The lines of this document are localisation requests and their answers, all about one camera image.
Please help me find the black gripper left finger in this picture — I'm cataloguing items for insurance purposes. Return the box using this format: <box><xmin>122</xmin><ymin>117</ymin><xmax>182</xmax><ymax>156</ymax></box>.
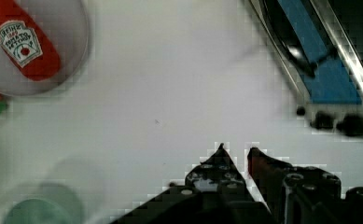
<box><xmin>185</xmin><ymin>143</ymin><xmax>251</xmax><ymax>201</ymax></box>

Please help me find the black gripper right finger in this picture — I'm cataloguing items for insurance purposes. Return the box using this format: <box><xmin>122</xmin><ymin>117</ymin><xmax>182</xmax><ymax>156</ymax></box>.
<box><xmin>247</xmin><ymin>147</ymin><xmax>342</xmax><ymax>224</ymax></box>

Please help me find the grey round plate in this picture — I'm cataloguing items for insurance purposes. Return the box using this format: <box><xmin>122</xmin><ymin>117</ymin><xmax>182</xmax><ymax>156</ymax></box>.
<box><xmin>0</xmin><ymin>0</ymin><xmax>89</xmax><ymax>96</ymax></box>

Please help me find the red ketchup bottle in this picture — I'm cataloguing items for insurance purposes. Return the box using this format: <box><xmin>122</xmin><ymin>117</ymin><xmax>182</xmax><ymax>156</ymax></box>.
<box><xmin>0</xmin><ymin>0</ymin><xmax>61</xmax><ymax>81</ymax></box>

